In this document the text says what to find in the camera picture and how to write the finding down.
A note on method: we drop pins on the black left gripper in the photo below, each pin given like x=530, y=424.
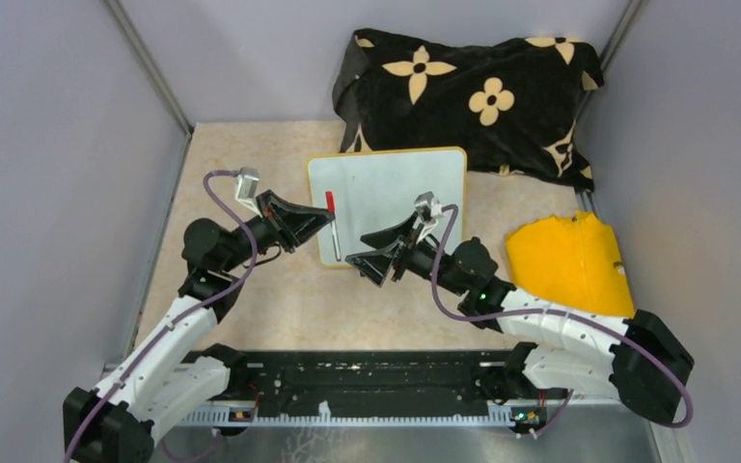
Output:
x=312, y=221

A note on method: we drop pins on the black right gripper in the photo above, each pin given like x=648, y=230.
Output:
x=391, y=244

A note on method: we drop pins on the white red capped marker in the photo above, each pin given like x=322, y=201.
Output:
x=331, y=206

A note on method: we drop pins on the yellow framed whiteboard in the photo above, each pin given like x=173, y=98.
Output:
x=375, y=190

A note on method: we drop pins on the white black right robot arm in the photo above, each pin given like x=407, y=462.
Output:
x=636, y=360

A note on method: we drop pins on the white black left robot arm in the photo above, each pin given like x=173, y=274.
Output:
x=128, y=412

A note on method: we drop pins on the yellow cloth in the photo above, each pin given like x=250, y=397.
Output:
x=574, y=261

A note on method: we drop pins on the black floral pillow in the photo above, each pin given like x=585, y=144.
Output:
x=512, y=106

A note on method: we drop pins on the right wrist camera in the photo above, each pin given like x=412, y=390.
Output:
x=429, y=211

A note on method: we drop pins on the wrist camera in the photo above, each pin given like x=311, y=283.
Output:
x=429, y=211
x=246, y=186

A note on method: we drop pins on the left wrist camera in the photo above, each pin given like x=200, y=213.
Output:
x=246, y=186

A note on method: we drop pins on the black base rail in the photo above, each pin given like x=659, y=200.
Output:
x=378, y=389

